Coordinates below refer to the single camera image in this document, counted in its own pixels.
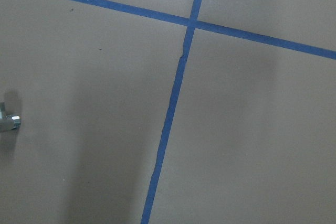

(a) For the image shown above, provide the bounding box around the chrome angle valve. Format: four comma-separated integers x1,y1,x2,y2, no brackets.
0,102,21,132

